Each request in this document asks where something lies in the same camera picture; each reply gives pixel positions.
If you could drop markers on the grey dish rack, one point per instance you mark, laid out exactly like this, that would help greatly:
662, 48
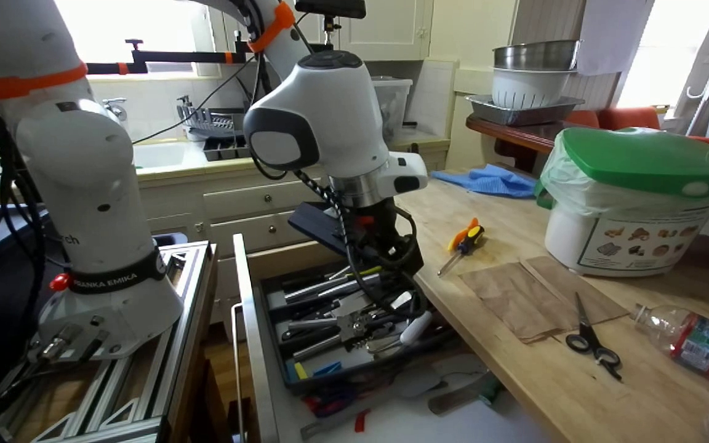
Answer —
207, 119

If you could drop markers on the black clamp bar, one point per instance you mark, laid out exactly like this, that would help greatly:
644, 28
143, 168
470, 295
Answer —
158, 60

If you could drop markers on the white bin with green lid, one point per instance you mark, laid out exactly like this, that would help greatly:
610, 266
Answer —
635, 204

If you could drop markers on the black compartment tray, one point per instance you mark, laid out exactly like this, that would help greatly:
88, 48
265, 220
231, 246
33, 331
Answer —
227, 149

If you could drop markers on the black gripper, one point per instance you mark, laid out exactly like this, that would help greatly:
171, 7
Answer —
382, 242

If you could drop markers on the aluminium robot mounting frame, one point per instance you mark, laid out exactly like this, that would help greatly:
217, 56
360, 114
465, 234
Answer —
148, 385

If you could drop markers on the metal bowl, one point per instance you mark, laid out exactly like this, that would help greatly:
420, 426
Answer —
535, 54

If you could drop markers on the black scissors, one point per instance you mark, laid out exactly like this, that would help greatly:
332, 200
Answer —
593, 341

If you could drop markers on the clear plastic storage box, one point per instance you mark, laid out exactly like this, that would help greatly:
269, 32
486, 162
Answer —
396, 107

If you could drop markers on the brown wooden board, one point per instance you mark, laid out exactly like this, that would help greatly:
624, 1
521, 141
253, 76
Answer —
535, 298

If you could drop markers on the wooden drawer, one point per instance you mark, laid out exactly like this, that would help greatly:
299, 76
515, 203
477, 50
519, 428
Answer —
258, 346

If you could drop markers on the white colander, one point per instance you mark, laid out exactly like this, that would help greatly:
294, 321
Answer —
530, 90

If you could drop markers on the grey metal tray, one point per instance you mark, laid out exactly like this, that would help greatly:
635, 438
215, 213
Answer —
529, 111

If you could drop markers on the clear bottle with red label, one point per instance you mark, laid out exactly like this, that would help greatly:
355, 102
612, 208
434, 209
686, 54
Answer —
696, 341

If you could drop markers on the dark wooden shelf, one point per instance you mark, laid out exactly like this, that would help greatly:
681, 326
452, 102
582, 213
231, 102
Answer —
505, 131

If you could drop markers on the black cutlery tray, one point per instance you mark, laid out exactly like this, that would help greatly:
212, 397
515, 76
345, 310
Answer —
321, 346

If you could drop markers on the grey spatula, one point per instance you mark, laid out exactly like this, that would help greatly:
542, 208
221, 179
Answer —
418, 385

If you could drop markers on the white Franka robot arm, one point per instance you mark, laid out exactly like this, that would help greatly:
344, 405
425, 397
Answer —
86, 179

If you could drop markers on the blue cloth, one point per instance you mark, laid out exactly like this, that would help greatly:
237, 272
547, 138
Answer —
486, 179

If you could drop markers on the white kitchen cabinet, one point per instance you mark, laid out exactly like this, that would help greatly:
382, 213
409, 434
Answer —
233, 204

